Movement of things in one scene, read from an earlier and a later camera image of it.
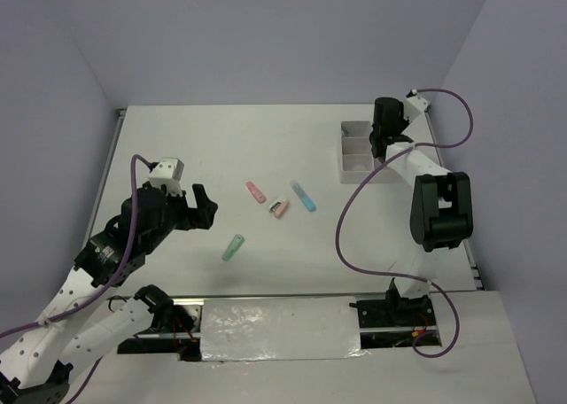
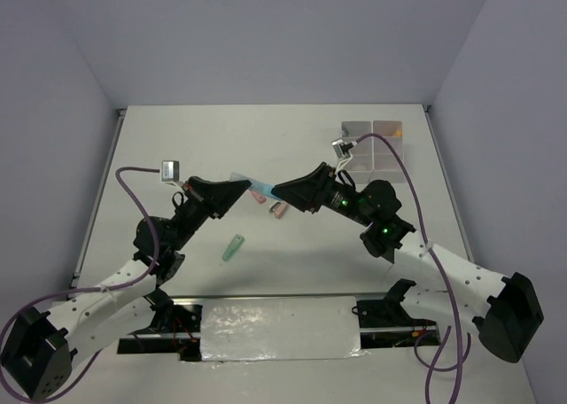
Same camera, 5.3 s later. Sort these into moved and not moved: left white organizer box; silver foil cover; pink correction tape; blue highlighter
Moved: blue highlighter
Not moved: left white organizer box; silver foil cover; pink correction tape
